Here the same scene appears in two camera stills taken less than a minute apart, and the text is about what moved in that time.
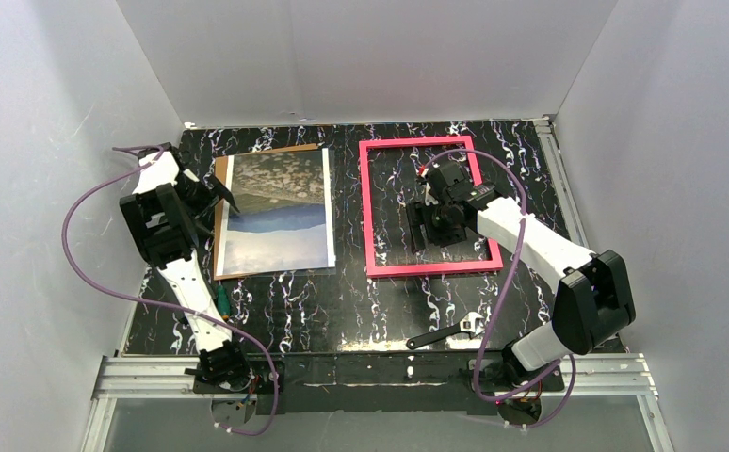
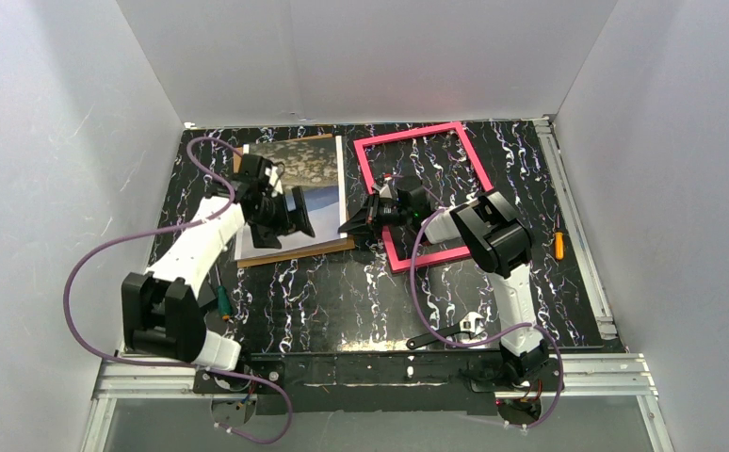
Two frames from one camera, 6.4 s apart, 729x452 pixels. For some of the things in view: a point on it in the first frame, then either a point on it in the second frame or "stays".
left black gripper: (207, 191) -> (293, 212)
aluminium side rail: (622, 376) stays
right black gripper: (419, 226) -> (372, 213)
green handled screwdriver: (223, 301) stays
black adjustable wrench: (471, 323) stays
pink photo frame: (373, 270) -> (477, 167)
